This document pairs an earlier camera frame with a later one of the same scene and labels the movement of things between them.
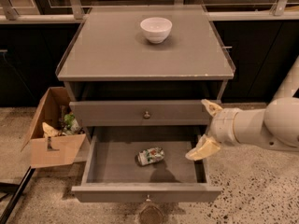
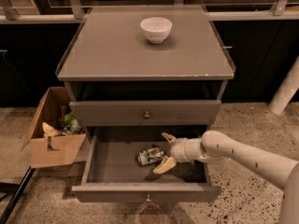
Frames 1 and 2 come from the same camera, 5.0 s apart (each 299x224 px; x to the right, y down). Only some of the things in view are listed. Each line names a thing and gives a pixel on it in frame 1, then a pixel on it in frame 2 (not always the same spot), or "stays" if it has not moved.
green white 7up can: (149, 156) stays
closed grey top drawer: (139, 113) stays
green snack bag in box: (71, 125) stays
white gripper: (222, 124) to (177, 149)
